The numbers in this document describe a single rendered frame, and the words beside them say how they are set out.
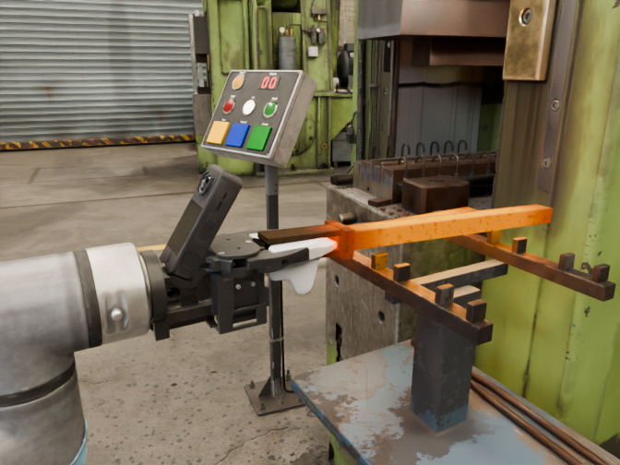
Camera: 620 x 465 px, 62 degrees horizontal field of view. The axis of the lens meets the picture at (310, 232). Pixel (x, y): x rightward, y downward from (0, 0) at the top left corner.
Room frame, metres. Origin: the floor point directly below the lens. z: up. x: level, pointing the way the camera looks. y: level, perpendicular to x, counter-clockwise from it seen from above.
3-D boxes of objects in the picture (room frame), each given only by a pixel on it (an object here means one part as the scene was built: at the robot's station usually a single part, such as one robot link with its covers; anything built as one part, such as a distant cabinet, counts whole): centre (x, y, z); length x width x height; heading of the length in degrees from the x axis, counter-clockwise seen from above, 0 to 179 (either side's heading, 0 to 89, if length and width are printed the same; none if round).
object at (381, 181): (1.29, -0.34, 0.96); 0.42 x 0.20 x 0.09; 111
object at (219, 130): (1.68, 0.29, 1.01); 0.07 x 0.05 x 0.07; 46
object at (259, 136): (1.54, 0.15, 1.01); 0.07 x 0.05 x 0.07; 46
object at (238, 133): (1.61, 0.22, 1.01); 0.07 x 0.05 x 0.07; 46
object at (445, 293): (0.55, -0.25, 0.97); 0.23 x 0.06 x 0.02; 119
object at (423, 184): (1.07, -0.27, 0.95); 0.12 x 0.08 x 0.06; 111
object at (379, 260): (0.65, -0.19, 0.97); 0.23 x 0.06 x 0.02; 119
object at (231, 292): (0.49, 0.11, 0.99); 0.12 x 0.08 x 0.09; 119
